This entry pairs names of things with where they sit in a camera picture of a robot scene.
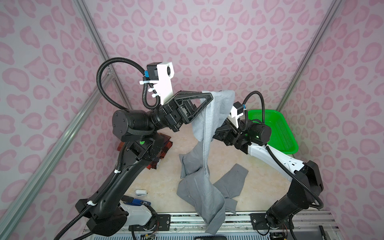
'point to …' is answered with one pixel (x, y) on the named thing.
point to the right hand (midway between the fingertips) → (209, 138)
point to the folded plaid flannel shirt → (167, 144)
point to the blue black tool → (130, 200)
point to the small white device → (139, 192)
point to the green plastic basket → (281, 138)
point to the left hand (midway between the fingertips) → (209, 101)
